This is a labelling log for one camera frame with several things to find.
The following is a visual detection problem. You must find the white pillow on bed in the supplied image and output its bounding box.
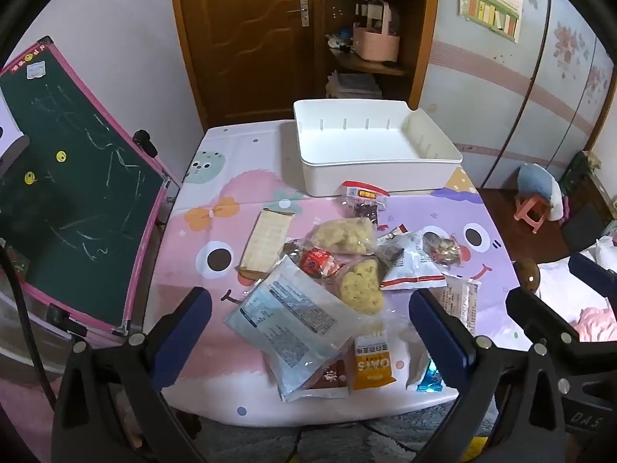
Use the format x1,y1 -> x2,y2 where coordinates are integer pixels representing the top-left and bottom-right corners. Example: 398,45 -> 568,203
536,235 -> 616,323

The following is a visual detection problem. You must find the blue candy packet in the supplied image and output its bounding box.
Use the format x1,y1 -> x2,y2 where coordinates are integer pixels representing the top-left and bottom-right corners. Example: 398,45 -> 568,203
407,353 -> 445,393

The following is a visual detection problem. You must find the beige wafer bar packet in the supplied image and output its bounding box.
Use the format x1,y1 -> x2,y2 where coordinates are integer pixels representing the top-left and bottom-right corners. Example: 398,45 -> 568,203
238,209 -> 294,280

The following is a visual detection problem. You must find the cartoon printed tablecloth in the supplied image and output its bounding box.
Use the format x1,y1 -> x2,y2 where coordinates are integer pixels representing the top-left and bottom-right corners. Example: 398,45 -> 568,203
144,120 -> 530,426

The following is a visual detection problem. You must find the orange oats snack bar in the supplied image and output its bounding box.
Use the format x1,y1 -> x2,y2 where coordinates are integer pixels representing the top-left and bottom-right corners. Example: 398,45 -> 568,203
354,329 -> 395,391

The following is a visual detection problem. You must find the white plastic storage bin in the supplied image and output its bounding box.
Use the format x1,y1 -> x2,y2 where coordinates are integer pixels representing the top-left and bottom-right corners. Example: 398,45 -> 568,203
294,98 -> 462,196

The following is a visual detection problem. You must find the small pink stool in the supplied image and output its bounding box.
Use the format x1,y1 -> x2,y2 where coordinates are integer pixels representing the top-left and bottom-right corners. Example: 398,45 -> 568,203
514,194 -> 550,234

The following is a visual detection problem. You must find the colourful wall poster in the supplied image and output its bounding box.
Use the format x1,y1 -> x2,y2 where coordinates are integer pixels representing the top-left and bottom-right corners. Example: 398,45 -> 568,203
459,0 -> 524,43

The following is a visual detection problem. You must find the pink blanket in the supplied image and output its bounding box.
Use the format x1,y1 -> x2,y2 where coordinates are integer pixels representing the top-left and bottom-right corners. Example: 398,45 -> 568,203
573,307 -> 617,343

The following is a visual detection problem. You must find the yellow puffed snack bag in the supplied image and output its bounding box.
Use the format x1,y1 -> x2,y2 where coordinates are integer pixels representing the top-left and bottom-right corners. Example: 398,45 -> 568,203
310,218 -> 376,255

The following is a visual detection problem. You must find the large clear blue snack bag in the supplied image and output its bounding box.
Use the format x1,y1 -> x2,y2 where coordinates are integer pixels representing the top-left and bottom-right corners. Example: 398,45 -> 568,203
224,256 -> 369,401

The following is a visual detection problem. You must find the white red snack bag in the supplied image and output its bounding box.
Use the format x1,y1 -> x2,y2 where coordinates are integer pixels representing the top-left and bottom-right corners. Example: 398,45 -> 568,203
376,232 -> 447,291

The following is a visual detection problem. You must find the red pastry packet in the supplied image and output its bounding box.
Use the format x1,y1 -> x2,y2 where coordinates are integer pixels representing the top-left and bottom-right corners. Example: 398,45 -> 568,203
299,248 -> 341,279

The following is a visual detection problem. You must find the white printed packet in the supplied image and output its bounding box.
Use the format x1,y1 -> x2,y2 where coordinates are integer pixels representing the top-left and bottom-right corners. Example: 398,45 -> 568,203
438,274 -> 481,336

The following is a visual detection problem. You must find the pink handled basket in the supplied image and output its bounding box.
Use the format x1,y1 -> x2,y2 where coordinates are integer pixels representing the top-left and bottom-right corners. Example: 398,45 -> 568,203
352,0 -> 400,63

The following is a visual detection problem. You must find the wooden corner shelf unit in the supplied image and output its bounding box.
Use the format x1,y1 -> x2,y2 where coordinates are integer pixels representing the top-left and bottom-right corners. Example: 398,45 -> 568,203
314,0 -> 438,110

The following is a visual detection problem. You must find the black easel knob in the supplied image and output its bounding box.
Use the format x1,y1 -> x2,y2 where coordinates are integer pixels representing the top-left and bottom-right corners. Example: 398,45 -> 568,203
132,130 -> 158,159

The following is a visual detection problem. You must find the brown wooden door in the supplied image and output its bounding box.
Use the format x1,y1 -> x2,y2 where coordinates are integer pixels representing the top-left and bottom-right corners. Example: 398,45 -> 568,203
172,0 -> 323,128

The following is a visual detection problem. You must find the mixed nuts clear packet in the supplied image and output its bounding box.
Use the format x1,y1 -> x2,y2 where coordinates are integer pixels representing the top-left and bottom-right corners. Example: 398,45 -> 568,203
423,232 -> 462,267

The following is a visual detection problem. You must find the brown chocolate snack packet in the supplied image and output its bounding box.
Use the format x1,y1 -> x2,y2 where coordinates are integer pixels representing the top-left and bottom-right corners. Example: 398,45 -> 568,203
310,358 -> 347,390

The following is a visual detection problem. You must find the green chalkboard pink frame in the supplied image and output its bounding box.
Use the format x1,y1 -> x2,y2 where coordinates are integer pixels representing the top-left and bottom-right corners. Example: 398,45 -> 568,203
1,37 -> 170,336

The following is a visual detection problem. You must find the red topped dried fruit bag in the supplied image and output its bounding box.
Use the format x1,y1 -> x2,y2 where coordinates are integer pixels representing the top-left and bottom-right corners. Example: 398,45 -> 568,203
341,180 -> 390,226

